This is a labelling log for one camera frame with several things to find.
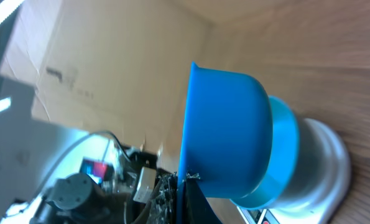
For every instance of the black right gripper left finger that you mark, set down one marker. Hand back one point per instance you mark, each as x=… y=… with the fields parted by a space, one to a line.
x=161 y=207

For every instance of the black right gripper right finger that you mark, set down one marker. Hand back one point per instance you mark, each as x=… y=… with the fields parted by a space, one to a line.
x=196 y=209

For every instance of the blue plastic measuring scoop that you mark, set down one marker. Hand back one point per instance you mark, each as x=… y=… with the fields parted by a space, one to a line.
x=227 y=134

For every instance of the teal blue bowl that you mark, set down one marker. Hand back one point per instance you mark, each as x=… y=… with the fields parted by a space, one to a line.
x=283 y=160

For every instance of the white digital kitchen scale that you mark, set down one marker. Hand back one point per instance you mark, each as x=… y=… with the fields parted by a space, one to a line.
x=321 y=180

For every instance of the background equipment clutter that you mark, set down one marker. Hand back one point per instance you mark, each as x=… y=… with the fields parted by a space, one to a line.
x=114 y=189

